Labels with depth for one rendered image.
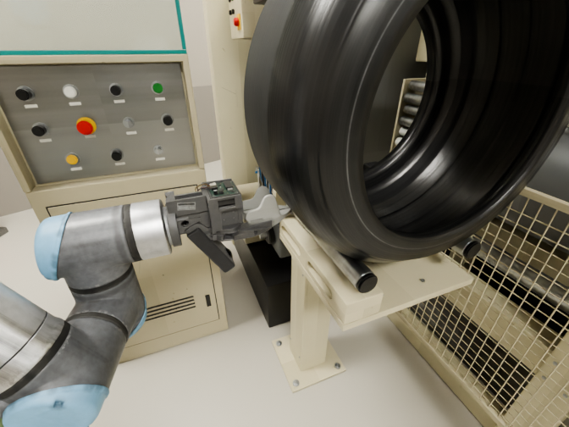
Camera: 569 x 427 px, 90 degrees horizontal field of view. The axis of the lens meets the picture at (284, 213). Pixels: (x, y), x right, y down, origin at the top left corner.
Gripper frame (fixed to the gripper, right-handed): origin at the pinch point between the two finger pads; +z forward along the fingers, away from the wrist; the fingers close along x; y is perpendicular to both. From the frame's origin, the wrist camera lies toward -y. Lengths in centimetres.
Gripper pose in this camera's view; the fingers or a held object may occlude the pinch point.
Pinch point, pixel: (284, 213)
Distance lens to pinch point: 53.7
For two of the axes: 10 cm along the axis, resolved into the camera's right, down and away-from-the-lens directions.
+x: -3.7, -4.7, 8.0
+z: 9.3, -1.9, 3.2
